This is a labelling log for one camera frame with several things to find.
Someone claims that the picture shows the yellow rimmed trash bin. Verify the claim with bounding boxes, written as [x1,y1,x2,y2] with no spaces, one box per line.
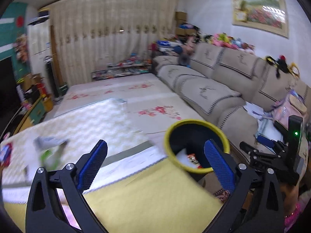
[164,119,230,179]

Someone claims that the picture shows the framed flower painting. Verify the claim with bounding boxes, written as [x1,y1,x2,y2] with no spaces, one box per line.
[232,0,289,38]

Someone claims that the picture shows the blue tissue pack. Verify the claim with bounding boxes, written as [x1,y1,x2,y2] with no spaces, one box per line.
[0,143,12,168]

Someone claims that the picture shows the artificial flower bouquet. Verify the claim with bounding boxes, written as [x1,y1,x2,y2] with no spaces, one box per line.
[14,33,28,63]

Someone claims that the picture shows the papers on sofa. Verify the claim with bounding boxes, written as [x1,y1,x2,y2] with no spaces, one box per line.
[243,102,267,124]

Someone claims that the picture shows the beige embroidered curtain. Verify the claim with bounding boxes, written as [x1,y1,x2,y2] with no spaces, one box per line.
[49,0,179,86]

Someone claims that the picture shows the low toy shelf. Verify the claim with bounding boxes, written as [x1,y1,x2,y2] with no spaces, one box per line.
[91,53,152,82]

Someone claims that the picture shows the pink school backpack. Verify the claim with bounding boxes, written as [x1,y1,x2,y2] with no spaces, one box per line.
[272,90,308,129]

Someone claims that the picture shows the red fire extinguisher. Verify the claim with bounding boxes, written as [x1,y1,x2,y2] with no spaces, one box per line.
[35,83,48,97]

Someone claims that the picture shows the stacked cardboard boxes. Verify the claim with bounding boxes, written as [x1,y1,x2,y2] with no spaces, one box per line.
[175,11,196,36]

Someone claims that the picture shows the beige sofa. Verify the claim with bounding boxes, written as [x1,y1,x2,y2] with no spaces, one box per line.
[152,42,311,175]

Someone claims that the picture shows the red snack bag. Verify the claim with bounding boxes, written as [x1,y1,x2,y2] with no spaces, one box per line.
[186,154,202,169]

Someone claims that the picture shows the pile of plush toys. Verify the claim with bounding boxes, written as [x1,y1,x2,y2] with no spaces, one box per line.
[179,23,256,54]

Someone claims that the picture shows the floral floor mattress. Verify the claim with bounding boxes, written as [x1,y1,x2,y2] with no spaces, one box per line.
[54,74,202,134]

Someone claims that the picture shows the yellow green tv stand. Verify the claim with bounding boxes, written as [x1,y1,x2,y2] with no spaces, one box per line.
[13,95,53,135]

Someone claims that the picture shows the person right hand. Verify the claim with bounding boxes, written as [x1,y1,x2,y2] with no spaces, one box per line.
[280,183,299,216]

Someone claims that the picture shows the black tower fan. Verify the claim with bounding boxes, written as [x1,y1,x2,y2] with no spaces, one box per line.
[44,56,61,102]

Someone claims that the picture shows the chevron patterned table cloth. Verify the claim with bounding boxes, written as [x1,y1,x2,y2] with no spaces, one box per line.
[1,98,148,188]

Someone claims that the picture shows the white blue plastic pouch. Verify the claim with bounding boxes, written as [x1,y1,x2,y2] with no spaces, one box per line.
[34,136,69,151]

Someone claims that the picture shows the large black television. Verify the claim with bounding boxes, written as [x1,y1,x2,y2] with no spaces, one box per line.
[0,57,21,134]

